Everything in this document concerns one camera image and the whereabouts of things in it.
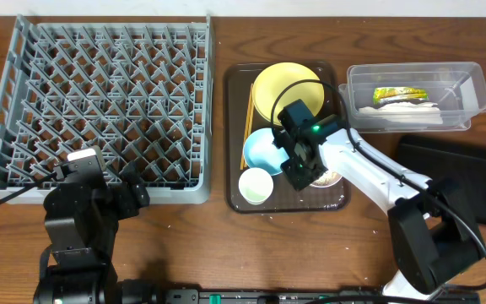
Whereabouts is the pink-white bowl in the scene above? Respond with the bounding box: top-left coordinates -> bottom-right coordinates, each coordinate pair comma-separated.
311,171 -> 343,188

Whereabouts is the light blue bowl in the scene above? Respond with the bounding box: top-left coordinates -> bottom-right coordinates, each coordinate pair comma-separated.
243,128 -> 289,176

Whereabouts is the small white cup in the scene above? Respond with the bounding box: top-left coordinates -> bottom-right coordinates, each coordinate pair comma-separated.
238,168 -> 274,205

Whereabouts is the green yellow snack wrapper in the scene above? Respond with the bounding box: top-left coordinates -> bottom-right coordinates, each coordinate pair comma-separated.
373,87 -> 428,105

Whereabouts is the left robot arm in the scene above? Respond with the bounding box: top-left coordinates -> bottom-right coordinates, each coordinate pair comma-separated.
33,160 -> 162,303

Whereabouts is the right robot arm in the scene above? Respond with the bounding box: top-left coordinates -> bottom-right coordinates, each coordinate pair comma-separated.
273,123 -> 486,301

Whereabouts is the black waste tray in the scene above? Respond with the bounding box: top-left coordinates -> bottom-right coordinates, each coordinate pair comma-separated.
396,135 -> 486,225

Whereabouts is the dark brown serving tray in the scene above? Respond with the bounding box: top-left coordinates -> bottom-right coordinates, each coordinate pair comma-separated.
223,63 -> 351,214

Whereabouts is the wooden chopstick left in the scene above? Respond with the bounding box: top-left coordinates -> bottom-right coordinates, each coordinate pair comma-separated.
240,84 -> 253,171

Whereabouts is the wooden chopstick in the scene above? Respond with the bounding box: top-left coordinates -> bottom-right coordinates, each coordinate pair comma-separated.
240,84 -> 253,171
244,84 -> 254,141

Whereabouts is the wooden chopstick right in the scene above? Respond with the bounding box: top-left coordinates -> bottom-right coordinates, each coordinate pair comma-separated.
244,84 -> 254,141

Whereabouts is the yellow plate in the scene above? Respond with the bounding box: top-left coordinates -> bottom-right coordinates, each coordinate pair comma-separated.
252,62 -> 324,126

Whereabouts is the grey plastic dish rack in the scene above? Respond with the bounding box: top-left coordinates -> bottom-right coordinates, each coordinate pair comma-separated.
0,16 -> 215,204

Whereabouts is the white crumpled napkin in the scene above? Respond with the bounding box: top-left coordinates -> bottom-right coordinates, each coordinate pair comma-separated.
359,102 -> 443,125

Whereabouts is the clear plastic bin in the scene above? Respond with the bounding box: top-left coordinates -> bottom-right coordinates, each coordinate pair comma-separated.
338,62 -> 486,133

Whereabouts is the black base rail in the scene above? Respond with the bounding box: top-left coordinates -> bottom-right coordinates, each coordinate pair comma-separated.
165,288 -> 483,304

